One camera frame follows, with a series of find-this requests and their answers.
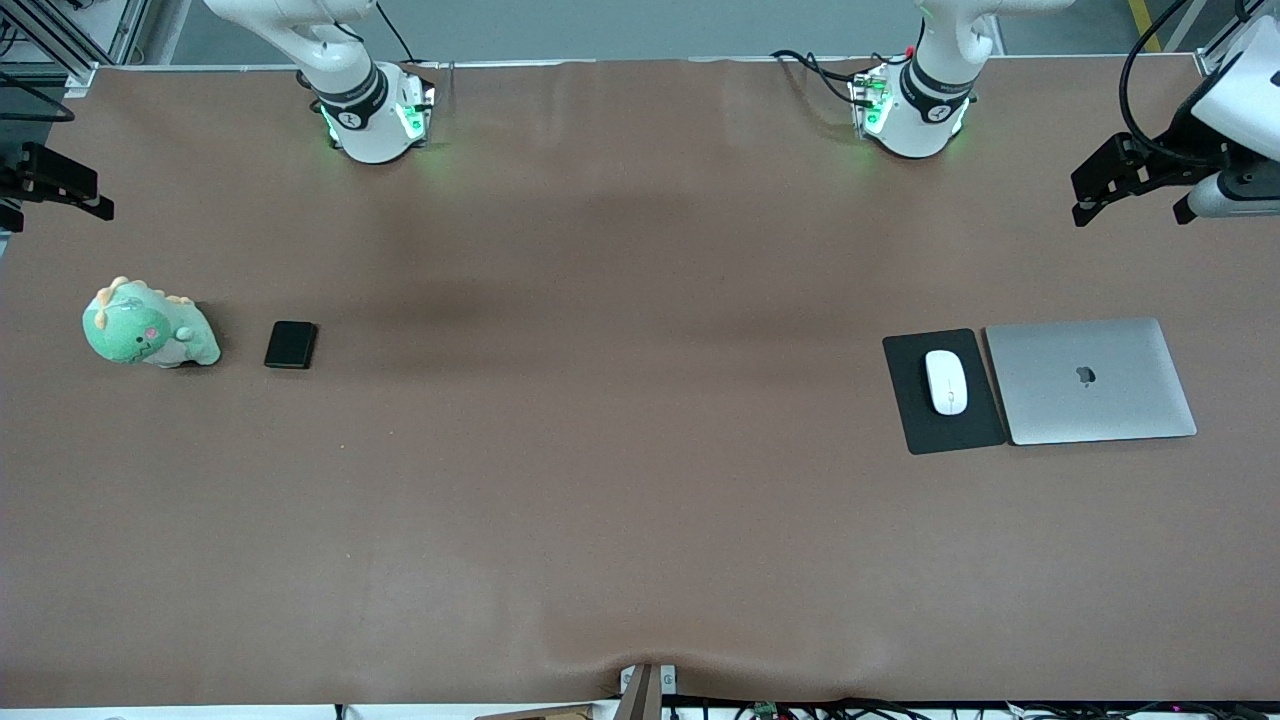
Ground small black phone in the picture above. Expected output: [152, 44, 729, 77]
[263, 320, 319, 371]

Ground black right base cable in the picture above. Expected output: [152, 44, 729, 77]
[375, 0, 417, 63]

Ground brown table cover mat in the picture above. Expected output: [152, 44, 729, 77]
[0, 55, 1280, 706]

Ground silver closed laptop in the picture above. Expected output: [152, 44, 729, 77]
[984, 317, 1199, 447]

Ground black mouse pad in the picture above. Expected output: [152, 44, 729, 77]
[881, 326, 1007, 455]

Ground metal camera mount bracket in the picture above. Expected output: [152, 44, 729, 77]
[618, 662, 679, 720]

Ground green dinosaur plush toy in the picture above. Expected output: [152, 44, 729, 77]
[82, 276, 223, 369]

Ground aluminium frame profile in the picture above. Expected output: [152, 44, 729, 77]
[0, 0, 151, 96]
[1195, 0, 1280, 77]

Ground black left base cables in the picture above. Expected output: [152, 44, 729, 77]
[770, 20, 916, 106]

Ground white computer mouse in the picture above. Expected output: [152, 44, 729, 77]
[924, 349, 970, 416]

